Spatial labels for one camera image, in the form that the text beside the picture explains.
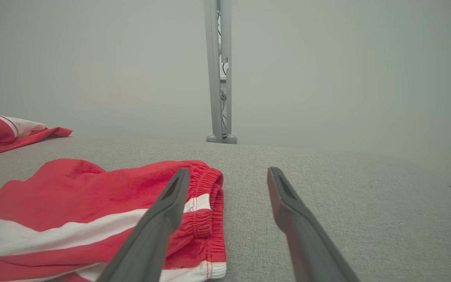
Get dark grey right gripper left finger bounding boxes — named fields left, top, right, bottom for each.
left=96, top=168, right=191, bottom=282

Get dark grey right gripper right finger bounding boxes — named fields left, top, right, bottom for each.
left=267, top=167, right=361, bottom=282

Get red shorts with white stripe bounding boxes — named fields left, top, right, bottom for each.
left=0, top=158, right=227, bottom=282

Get grey metal truss post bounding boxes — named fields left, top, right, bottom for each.
left=204, top=0, right=238, bottom=144

